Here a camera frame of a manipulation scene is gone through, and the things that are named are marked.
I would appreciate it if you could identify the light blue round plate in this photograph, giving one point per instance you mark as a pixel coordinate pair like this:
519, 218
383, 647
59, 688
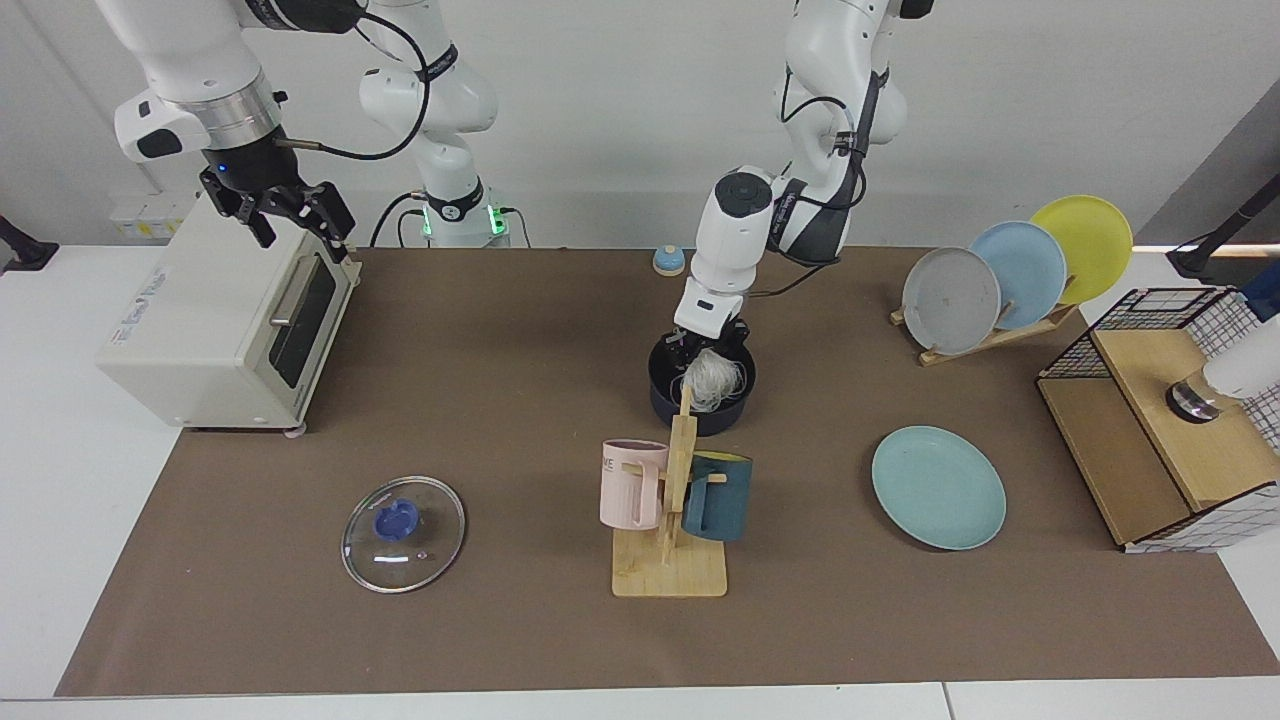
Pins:
1030, 270

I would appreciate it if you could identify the teal round plate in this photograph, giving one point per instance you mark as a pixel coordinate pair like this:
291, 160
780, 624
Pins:
935, 490

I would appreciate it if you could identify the brown table cloth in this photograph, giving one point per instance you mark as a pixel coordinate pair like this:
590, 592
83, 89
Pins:
450, 640

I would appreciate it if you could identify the black stand with pole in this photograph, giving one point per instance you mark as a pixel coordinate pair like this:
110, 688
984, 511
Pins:
1195, 262

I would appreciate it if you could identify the pale toaster oven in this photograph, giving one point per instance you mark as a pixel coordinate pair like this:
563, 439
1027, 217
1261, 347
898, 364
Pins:
200, 300

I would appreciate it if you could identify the white vermicelli bundle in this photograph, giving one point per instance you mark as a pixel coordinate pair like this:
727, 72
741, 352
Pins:
715, 380

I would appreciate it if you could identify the black stand foot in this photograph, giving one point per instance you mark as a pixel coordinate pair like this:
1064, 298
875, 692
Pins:
25, 250

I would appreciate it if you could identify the yellow round plate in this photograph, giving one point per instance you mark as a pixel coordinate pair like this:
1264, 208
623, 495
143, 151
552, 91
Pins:
1095, 235

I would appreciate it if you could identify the white cylinder with silver cap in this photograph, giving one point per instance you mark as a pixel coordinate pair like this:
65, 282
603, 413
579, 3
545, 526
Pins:
1245, 370

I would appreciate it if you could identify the wooden plate rack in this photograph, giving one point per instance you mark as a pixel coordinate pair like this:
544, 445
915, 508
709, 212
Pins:
960, 355

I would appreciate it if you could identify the grey round plate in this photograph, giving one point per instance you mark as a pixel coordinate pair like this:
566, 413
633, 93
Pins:
950, 300

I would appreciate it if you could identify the small blue object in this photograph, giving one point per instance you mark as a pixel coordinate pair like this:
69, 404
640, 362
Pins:
1262, 305

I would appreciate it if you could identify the wooden cup stand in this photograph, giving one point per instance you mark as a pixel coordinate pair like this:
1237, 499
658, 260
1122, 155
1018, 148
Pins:
670, 575

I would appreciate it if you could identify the glass lid with blue knob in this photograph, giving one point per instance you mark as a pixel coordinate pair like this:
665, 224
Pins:
397, 520

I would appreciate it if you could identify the dark teal cup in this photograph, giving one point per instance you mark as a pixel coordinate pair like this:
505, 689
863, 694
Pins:
720, 500

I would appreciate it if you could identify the pale wall socket strip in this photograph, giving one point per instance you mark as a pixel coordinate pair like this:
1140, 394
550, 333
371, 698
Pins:
150, 215

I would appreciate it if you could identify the small blue round bell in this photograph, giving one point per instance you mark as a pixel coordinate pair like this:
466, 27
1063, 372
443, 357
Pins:
669, 262

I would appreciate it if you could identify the pink cup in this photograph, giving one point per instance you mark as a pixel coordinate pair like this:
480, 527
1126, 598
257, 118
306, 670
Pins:
625, 490

